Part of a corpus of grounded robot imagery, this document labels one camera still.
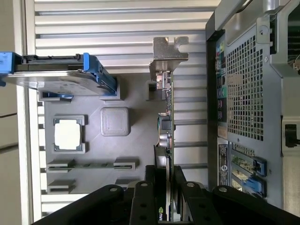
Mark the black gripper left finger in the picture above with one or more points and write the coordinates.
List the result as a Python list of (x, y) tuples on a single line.
[(143, 206)]

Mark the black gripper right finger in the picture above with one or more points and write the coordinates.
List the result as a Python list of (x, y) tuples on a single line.
[(197, 206)]

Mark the green graphics card black shroud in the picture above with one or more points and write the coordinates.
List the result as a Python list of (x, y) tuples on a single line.
[(164, 58)]

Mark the blue slot retention clip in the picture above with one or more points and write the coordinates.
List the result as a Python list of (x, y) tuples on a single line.
[(257, 187), (260, 166)]

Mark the grey plastic parts rack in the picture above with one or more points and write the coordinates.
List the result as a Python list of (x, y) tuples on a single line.
[(138, 131)]

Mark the silver CPU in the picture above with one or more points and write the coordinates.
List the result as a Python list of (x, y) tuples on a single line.
[(68, 133)]

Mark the open grey PC case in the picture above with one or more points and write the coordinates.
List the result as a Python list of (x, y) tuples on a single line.
[(276, 105)]

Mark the hard disk in blue carrier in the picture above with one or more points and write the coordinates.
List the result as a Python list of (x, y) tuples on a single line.
[(47, 80)]

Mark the green motherboard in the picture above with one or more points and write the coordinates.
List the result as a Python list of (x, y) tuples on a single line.
[(295, 28)]

